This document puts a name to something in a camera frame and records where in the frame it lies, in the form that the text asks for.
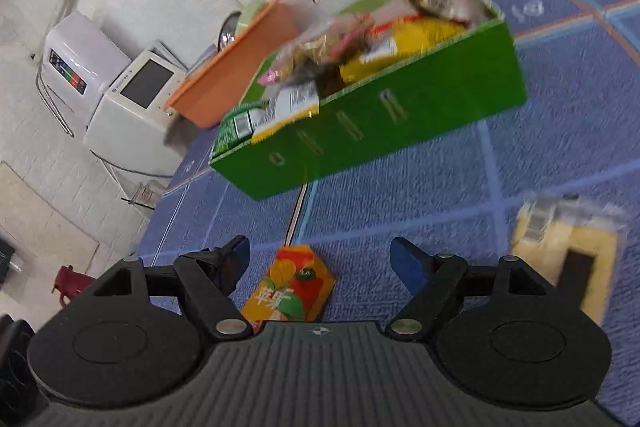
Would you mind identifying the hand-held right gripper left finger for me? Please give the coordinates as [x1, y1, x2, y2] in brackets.
[90, 235, 252, 342]

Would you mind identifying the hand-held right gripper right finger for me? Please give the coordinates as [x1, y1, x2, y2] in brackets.
[387, 236, 561, 342]

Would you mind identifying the green snack packet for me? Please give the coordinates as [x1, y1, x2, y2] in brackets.
[212, 103, 271, 158]

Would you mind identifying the green cardboard box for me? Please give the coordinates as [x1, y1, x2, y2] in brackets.
[209, 0, 529, 201]

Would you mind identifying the white and yellow snack packet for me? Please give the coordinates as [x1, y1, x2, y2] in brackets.
[252, 84, 321, 145]

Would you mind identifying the orange clear snack packet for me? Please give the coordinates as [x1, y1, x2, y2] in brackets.
[272, 32, 346, 82]

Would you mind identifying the large yellow snack packet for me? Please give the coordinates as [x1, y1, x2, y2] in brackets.
[340, 14, 473, 82]

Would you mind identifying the blue patterned tablecloth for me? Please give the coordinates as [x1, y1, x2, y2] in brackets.
[135, 0, 640, 427]

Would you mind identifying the clear plastic holder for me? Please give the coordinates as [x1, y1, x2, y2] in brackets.
[121, 182, 163, 208]

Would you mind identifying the yellow snack packet black patch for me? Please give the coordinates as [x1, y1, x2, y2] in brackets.
[507, 196, 628, 325]

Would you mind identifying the red plastic jug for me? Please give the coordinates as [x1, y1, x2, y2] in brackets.
[52, 264, 96, 308]

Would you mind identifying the white water dispenser with screen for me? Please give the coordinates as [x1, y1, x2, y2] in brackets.
[84, 48, 188, 178]

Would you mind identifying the orange plastic basin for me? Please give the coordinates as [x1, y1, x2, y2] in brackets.
[164, 0, 301, 129]

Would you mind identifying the metal pot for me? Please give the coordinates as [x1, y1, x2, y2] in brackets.
[218, 10, 243, 52]

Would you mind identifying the pale green bowl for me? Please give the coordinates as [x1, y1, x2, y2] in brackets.
[235, 0, 273, 32]

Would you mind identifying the dark object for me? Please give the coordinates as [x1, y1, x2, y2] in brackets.
[0, 314, 41, 427]

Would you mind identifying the white appliance with colour label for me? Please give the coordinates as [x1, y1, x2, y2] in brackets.
[36, 11, 132, 138]

